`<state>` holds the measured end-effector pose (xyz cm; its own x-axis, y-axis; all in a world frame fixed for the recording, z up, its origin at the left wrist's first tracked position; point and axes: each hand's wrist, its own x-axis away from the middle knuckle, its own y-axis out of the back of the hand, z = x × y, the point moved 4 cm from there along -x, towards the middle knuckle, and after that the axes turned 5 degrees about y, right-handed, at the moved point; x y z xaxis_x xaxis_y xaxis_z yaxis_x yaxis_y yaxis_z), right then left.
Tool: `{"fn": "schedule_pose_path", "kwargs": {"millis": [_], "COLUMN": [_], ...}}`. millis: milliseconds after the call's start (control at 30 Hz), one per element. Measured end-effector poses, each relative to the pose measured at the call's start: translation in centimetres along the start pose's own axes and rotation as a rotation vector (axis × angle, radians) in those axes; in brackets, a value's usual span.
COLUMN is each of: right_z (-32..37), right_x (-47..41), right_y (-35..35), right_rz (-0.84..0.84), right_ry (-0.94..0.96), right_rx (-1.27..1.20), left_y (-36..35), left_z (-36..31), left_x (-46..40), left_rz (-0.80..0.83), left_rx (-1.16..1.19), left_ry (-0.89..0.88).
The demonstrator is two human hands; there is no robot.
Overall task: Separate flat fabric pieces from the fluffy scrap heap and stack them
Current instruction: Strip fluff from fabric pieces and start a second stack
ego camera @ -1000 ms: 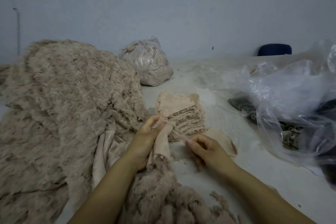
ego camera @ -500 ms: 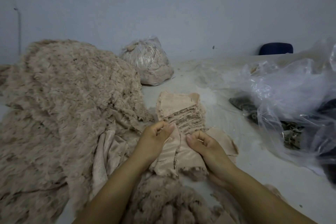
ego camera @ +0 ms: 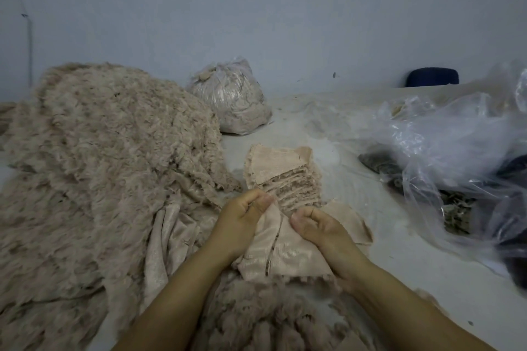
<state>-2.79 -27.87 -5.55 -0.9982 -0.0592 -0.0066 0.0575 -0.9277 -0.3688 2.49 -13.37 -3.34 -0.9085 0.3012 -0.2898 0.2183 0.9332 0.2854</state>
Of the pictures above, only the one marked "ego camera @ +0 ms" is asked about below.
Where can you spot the person's left hand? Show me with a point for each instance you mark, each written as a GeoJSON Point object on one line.
{"type": "Point", "coordinates": [237, 225]}

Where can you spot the person's right hand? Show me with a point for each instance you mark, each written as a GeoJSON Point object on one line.
{"type": "Point", "coordinates": [329, 241]}

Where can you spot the stack of sorted beige pieces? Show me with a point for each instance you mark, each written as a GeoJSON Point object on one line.
{"type": "Point", "coordinates": [284, 170]}

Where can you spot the beige scrap strips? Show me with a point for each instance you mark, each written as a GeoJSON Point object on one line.
{"type": "Point", "coordinates": [272, 314]}

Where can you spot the large pile beige fabric scraps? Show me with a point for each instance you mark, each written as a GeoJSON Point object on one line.
{"type": "Point", "coordinates": [99, 182]}

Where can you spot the person's left forearm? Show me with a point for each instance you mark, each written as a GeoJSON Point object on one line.
{"type": "Point", "coordinates": [169, 310]}

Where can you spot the person's right forearm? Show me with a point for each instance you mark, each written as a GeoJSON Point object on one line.
{"type": "Point", "coordinates": [416, 318]}

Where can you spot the clear bag of beige scraps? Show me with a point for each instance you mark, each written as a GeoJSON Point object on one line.
{"type": "Point", "coordinates": [230, 96]}

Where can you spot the large clear plastic bag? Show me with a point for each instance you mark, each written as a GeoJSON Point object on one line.
{"type": "Point", "coordinates": [457, 145]}

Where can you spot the blue chair back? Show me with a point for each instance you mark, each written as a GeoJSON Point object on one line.
{"type": "Point", "coordinates": [431, 77]}

